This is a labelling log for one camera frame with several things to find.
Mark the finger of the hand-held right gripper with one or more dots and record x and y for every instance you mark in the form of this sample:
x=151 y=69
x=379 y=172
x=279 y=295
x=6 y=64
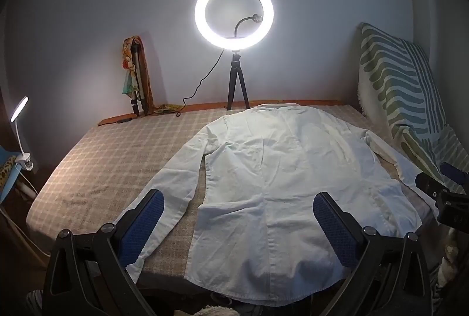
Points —
x=430 y=184
x=456 y=173

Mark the blue chair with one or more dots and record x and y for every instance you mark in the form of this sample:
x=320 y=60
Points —
x=7 y=187

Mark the black gooseneck phone holder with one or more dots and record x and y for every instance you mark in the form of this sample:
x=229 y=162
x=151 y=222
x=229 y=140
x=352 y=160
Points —
x=240 y=24

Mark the white clip desk lamp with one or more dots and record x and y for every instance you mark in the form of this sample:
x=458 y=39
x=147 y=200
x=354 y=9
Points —
x=20 y=107

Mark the white long-sleeved shirt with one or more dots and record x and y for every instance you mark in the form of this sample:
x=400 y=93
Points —
x=274 y=173

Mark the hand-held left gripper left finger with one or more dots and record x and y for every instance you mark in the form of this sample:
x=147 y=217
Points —
x=146 y=224

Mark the fluffy beige slipper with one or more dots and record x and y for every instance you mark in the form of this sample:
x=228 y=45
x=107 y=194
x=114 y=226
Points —
x=210 y=311

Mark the green patterned white blanket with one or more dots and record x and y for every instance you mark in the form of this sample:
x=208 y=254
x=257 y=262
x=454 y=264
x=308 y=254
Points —
x=395 y=81

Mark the folded metal tripod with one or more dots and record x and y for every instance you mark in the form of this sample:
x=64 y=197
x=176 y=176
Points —
x=136 y=81

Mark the leopard print cloth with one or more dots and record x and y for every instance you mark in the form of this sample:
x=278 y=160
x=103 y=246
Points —
x=6 y=169

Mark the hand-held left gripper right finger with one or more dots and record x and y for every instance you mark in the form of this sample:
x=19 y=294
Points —
x=335 y=228

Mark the white shoe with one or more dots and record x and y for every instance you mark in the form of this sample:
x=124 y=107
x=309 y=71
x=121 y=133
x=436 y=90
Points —
x=34 y=303

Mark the colourful patterned scarf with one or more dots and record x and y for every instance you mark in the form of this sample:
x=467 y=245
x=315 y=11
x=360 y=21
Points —
x=128 y=77

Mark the small black flat object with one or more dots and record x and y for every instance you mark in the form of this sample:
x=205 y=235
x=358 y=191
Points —
x=124 y=121

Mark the beige plaid blanket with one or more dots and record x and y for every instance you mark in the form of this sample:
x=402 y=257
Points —
x=110 y=154

